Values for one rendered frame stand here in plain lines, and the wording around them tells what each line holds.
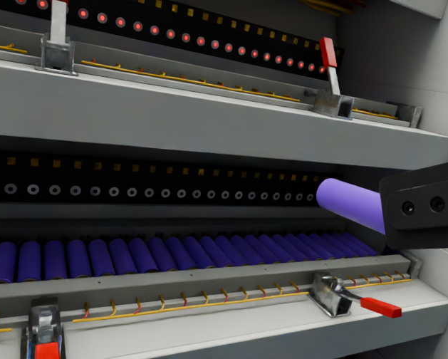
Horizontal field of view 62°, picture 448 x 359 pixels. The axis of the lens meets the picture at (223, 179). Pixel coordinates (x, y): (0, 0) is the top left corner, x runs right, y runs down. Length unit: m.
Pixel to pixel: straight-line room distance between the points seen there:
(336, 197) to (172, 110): 0.15
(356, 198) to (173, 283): 0.20
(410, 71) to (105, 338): 0.50
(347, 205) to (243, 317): 0.19
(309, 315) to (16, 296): 0.26
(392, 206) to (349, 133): 0.24
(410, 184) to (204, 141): 0.19
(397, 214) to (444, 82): 0.41
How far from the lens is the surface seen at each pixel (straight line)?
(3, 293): 0.33
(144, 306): 0.34
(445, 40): 0.58
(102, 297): 0.33
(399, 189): 0.18
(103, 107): 0.29
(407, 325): 0.49
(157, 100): 0.29
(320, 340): 0.40
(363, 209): 0.20
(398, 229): 0.18
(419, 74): 0.58
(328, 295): 0.40
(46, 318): 0.29
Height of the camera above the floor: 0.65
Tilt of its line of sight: 3 degrees up
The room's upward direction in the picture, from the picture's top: 1 degrees clockwise
